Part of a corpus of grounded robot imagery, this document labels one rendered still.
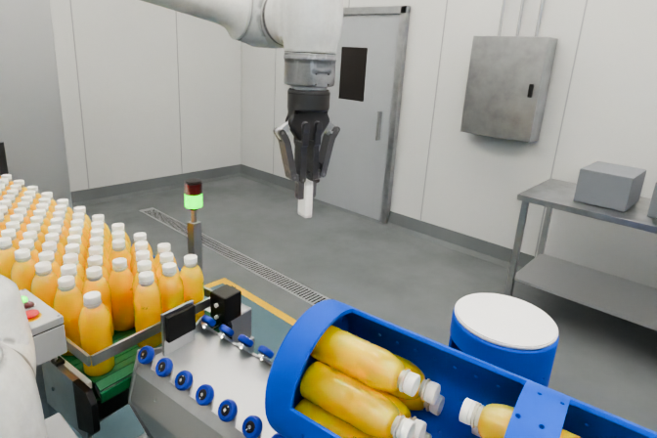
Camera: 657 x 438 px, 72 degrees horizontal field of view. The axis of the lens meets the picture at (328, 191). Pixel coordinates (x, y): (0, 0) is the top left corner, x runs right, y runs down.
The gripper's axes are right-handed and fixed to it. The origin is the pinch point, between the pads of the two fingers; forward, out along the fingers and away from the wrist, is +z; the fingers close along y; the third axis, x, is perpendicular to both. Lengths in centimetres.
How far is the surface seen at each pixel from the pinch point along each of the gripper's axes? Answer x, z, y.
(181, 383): 21, 49, -19
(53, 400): 55, 69, -46
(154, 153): 500, 98, 80
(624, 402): 9, 148, 212
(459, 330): 0, 45, 51
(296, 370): -10.6, 28.5, -6.8
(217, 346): 36, 53, -6
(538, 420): -43, 23, 15
